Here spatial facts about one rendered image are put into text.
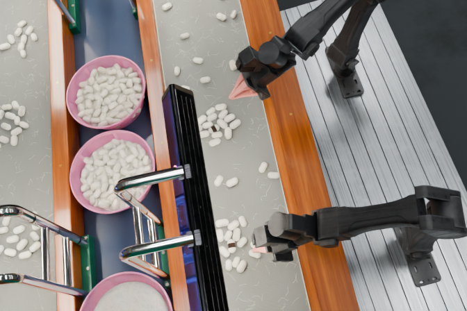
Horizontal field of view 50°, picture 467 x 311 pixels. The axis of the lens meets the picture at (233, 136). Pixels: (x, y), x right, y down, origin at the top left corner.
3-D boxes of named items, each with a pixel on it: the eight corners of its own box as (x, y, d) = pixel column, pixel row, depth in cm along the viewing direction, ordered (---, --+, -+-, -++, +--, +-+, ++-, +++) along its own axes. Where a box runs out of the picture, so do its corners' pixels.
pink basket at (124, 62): (149, 62, 177) (140, 47, 168) (157, 129, 166) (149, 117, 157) (76, 79, 178) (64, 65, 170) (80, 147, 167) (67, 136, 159)
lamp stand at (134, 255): (221, 209, 152) (187, 158, 111) (232, 276, 144) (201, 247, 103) (160, 223, 153) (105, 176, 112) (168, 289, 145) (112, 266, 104)
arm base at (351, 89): (345, 87, 154) (367, 81, 154) (324, 35, 162) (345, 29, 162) (343, 99, 161) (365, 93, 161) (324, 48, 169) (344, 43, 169)
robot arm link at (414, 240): (402, 255, 132) (439, 227, 102) (398, 229, 134) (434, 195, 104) (426, 255, 131) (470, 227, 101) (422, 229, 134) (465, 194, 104)
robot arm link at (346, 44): (338, 72, 154) (381, -17, 128) (323, 58, 156) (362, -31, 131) (351, 65, 157) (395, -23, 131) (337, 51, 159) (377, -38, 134)
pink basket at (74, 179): (140, 126, 167) (130, 114, 159) (177, 190, 156) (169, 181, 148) (69, 169, 165) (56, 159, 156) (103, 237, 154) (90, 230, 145)
